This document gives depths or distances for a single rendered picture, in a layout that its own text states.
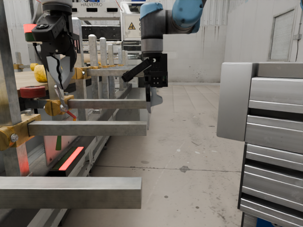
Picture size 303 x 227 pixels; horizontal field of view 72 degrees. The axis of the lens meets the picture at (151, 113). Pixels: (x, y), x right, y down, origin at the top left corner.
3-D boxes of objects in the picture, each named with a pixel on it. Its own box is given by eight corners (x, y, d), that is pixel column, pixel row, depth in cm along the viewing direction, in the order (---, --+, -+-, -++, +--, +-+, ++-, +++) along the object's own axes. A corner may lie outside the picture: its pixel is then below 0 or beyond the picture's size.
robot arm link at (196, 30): (202, 30, 63) (166, 31, 64) (196, 35, 74) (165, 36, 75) (203, 2, 61) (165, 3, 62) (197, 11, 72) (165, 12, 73)
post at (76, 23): (88, 124, 102) (80, 18, 91) (86, 126, 99) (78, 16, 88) (81, 124, 102) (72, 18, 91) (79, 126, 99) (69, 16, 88)
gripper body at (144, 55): (167, 88, 71) (167, 52, 69) (142, 89, 72) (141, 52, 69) (166, 86, 79) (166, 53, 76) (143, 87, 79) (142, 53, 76)
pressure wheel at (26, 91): (52, 114, 82) (48, 84, 79) (41, 119, 74) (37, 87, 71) (31, 114, 82) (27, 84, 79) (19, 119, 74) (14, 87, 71)
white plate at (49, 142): (79, 135, 86) (76, 111, 84) (48, 166, 61) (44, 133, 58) (77, 135, 86) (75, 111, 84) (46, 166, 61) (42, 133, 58)
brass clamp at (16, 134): (45, 131, 58) (43, 113, 57) (14, 151, 45) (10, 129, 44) (23, 131, 58) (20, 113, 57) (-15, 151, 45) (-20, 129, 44)
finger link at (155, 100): (163, 114, 74) (162, 88, 72) (146, 115, 74) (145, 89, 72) (162, 112, 77) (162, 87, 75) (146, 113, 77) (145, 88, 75)
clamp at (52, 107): (75, 107, 82) (74, 94, 81) (60, 116, 69) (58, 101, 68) (60, 107, 82) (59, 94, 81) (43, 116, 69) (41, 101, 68)
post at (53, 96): (70, 161, 80) (57, 26, 68) (66, 165, 76) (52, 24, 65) (61, 161, 80) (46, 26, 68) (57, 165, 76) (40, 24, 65)
